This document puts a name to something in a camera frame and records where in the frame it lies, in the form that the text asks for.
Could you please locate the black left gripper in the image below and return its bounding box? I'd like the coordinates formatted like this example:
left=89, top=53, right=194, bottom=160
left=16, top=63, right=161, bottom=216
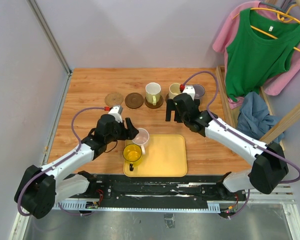
left=105, top=117, right=139, bottom=144

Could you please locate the pink translucent mug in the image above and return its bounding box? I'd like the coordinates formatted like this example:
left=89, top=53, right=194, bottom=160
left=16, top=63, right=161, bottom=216
left=132, top=128, right=150, bottom=155

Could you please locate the brown wooden coaster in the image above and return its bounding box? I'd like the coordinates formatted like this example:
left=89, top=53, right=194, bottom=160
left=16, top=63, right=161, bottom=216
left=124, top=92, right=144, bottom=109
left=165, top=94, right=175, bottom=106
left=144, top=94, right=164, bottom=109

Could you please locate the yellow mug black handle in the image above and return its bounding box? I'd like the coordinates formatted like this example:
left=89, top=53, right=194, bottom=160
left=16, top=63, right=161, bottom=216
left=122, top=144, right=143, bottom=172

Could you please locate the cream mug with text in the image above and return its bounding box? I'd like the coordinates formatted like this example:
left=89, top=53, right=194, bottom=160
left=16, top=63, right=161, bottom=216
left=168, top=83, right=182, bottom=99

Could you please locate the white mug green handle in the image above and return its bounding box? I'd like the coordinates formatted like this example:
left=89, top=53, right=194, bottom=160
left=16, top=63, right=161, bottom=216
left=145, top=82, right=162, bottom=106

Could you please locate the purple mug black handle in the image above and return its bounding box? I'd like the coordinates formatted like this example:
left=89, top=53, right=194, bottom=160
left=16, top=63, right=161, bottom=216
left=193, top=84, right=206, bottom=99

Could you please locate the woven rattan coaster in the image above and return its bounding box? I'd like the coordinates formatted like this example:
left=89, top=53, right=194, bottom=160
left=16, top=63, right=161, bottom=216
left=104, top=92, right=124, bottom=107

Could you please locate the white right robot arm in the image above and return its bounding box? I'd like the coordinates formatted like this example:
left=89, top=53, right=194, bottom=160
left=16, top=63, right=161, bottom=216
left=165, top=93, right=289, bottom=200

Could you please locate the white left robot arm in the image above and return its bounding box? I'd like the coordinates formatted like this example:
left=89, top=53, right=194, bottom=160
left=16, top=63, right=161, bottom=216
left=14, top=113, right=139, bottom=219

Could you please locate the yellow plastic tray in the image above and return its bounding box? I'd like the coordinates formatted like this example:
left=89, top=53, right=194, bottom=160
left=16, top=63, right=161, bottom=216
left=123, top=134, right=188, bottom=177

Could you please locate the blue crumpled cloth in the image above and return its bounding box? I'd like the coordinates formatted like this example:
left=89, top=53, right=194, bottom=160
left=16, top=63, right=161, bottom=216
left=236, top=91, right=281, bottom=140

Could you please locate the pink t-shirt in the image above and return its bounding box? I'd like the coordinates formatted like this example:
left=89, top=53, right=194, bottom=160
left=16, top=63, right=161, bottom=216
left=212, top=0, right=300, bottom=109

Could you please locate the green tank top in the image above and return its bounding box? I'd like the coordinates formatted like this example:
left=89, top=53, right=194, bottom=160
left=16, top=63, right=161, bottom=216
left=225, top=8, right=300, bottom=102

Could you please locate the yellow clothes hanger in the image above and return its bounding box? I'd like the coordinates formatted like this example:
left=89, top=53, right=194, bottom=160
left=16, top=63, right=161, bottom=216
left=232, top=6, right=300, bottom=56

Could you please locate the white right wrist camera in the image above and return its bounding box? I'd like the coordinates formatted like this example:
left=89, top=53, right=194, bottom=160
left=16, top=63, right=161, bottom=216
left=183, top=85, right=196, bottom=100

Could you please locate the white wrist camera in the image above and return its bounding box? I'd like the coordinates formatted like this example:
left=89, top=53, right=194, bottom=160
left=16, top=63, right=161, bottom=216
left=183, top=85, right=196, bottom=100
left=108, top=105, right=123, bottom=123

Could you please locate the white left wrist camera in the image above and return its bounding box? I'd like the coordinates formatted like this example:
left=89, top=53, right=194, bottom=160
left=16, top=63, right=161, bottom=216
left=108, top=105, right=123, bottom=123

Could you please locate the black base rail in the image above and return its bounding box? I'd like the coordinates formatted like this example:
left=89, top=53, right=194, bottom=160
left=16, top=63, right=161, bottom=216
left=87, top=174, right=248, bottom=208

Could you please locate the wooden clothes rack frame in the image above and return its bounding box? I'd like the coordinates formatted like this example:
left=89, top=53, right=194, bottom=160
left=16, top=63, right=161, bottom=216
left=215, top=0, right=300, bottom=144

